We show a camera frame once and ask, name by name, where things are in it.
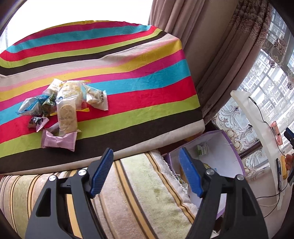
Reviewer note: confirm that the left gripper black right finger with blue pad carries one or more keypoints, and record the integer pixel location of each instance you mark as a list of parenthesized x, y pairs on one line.
[(242, 216)]

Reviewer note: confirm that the white purple storage box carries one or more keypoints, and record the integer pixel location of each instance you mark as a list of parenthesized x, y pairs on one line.
[(222, 157)]

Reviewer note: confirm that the clear yellow bun packet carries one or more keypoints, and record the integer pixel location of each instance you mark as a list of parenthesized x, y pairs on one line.
[(76, 89)]

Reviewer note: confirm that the black pink snack bar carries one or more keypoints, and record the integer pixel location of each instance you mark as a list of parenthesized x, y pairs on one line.
[(38, 123)]

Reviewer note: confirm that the small green white packet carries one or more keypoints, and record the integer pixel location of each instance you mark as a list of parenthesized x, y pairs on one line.
[(202, 149)]

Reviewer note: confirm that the pink purple wrapper packet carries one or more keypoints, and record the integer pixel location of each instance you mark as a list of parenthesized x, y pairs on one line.
[(67, 141)]

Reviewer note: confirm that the white curved stand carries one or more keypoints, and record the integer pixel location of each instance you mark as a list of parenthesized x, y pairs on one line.
[(266, 136)]

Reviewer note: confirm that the white black cracker packet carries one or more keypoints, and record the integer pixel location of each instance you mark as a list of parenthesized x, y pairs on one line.
[(96, 98)]

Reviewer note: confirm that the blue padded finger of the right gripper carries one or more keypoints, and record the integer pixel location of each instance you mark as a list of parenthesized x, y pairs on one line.
[(289, 135)]

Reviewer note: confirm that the beige pink curtain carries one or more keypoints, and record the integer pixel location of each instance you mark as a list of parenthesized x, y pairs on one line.
[(221, 41)]

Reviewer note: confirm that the small white cream packet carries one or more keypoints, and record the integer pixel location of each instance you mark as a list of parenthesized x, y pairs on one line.
[(53, 88)]

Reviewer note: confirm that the white lace sheer curtain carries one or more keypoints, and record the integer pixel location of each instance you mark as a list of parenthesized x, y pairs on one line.
[(270, 83)]

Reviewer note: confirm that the green seaweed snack packet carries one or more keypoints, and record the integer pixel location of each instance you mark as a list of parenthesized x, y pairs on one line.
[(49, 106)]

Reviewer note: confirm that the person's hand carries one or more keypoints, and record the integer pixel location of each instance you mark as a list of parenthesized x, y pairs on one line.
[(289, 161)]

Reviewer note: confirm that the blue white snack packet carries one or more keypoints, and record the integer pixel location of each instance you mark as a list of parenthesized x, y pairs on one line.
[(32, 106)]

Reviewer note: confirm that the colourful striped table cloth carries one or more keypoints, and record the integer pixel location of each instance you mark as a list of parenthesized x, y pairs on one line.
[(151, 95)]

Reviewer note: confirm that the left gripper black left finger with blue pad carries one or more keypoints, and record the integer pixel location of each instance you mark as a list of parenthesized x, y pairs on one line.
[(50, 215)]

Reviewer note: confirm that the clear round cracker packet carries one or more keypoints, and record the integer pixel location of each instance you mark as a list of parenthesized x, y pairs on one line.
[(67, 116)]

